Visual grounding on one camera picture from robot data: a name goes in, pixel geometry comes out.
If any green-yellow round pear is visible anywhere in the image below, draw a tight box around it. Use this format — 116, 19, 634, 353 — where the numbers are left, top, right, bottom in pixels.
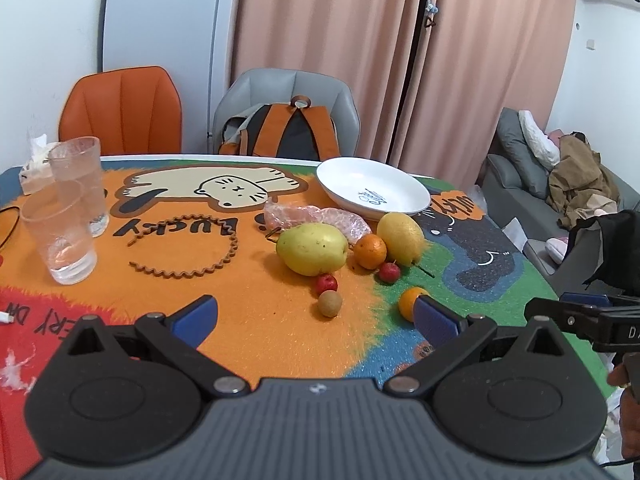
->
276, 223, 348, 278

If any front clear plastic cup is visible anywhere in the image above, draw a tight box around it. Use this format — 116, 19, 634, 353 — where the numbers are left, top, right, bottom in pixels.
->
21, 180, 98, 285

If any grey chair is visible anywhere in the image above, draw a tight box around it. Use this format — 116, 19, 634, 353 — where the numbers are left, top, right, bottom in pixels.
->
209, 68, 360, 156

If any orange chair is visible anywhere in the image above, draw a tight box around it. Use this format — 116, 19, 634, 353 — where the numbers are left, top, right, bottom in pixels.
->
58, 66, 182, 155

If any person's right hand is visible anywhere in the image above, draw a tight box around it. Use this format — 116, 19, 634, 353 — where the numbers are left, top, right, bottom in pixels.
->
608, 364, 640, 460

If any white pillow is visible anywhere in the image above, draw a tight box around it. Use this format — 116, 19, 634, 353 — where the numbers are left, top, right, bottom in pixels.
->
518, 110, 561, 171

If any orange tangerine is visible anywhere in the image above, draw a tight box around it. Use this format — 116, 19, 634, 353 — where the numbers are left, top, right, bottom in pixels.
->
397, 286, 428, 323
352, 233, 387, 271

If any grey sofa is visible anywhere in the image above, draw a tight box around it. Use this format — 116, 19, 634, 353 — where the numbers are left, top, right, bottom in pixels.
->
480, 107, 621, 295

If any orange tangerine front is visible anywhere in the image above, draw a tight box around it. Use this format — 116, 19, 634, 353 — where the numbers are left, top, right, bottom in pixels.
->
397, 286, 428, 323

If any rear clear plastic cup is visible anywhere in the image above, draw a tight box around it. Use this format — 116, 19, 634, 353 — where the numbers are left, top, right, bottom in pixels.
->
48, 136, 110, 237

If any tissue pack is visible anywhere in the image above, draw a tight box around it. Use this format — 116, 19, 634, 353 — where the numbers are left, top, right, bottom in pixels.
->
18, 133, 58, 196

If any pink slipper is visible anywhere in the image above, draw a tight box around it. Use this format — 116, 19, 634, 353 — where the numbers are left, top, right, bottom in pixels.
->
544, 237, 568, 264

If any orange black backpack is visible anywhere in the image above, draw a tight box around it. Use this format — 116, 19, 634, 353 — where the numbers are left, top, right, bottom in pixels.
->
218, 96, 341, 162

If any yellow pear with stem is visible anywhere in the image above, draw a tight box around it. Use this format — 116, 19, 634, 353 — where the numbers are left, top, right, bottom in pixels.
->
375, 212, 435, 278

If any pink curtain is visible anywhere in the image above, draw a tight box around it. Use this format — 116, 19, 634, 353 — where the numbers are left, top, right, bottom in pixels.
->
232, 0, 577, 185

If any red hawthorn fruit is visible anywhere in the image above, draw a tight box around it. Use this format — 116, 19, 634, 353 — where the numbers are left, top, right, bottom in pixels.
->
314, 273, 338, 296
378, 262, 401, 285

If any crumpled pink plastic wrap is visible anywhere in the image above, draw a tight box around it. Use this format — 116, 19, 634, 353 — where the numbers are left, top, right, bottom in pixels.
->
262, 200, 372, 244

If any brown jacket on sofa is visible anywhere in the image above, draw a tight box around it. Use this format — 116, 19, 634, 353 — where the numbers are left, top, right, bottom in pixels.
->
547, 134, 620, 231

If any white ceramic plate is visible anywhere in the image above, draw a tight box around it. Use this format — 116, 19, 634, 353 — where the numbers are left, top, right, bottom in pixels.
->
316, 157, 431, 220

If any colourful cartoon table mat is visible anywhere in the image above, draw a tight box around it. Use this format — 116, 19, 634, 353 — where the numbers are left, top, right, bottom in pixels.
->
1, 156, 608, 479

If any white refrigerator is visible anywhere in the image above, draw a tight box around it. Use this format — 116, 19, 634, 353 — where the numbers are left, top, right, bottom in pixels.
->
101, 0, 238, 154

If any clear plastic cup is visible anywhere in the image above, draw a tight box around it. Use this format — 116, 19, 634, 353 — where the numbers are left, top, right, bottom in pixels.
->
48, 136, 110, 237
21, 180, 98, 285

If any brown wavy cord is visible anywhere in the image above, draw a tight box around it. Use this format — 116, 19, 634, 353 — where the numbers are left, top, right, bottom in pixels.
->
124, 212, 240, 279

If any black cable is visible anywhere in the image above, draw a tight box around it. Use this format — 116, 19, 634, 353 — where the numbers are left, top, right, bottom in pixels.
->
0, 205, 24, 252

